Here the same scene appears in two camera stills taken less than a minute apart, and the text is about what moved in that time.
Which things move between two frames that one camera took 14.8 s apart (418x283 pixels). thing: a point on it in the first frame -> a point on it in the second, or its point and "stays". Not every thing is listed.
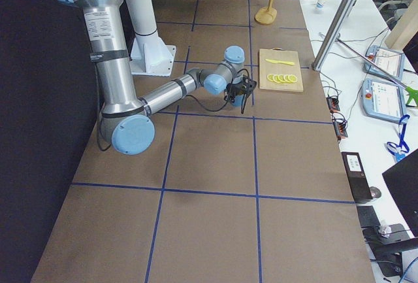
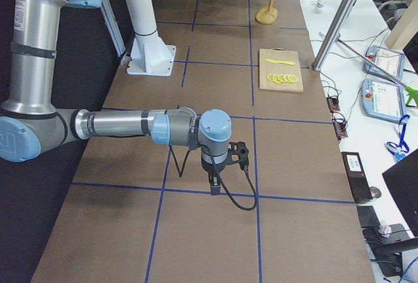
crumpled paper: (385, 231) stays
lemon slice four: (287, 78) stays
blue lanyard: (400, 149) stays
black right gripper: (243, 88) -> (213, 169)
